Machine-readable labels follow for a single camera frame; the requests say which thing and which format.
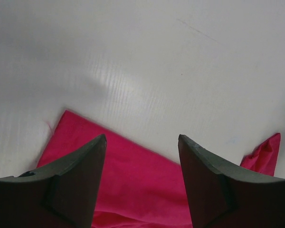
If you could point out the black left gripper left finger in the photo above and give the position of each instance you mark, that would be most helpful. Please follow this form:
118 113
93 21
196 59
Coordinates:
61 194

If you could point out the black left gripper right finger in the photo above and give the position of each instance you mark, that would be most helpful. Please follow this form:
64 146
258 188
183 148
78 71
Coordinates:
224 195

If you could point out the crimson pink t shirt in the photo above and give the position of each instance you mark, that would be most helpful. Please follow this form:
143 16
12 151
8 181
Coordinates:
138 188

